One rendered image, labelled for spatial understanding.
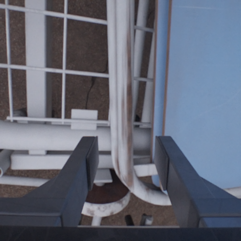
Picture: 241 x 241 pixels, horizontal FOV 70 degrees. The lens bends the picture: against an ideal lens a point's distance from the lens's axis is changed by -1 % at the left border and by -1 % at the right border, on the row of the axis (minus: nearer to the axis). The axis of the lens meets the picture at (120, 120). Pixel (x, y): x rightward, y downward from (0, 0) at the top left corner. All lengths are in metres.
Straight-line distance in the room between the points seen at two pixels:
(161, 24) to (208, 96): 0.12
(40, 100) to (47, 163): 0.12
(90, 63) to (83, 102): 0.16
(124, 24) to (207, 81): 0.13
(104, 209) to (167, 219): 0.93
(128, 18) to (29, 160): 0.28
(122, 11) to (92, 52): 0.54
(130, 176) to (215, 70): 0.19
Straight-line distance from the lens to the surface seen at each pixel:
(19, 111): 0.65
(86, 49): 0.77
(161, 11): 0.27
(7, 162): 0.36
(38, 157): 0.36
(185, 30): 0.25
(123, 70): 0.22
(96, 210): 0.31
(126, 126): 0.24
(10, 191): 0.99
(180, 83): 0.25
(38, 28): 0.32
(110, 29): 0.25
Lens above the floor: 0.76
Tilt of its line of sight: 71 degrees down
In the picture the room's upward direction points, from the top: 142 degrees clockwise
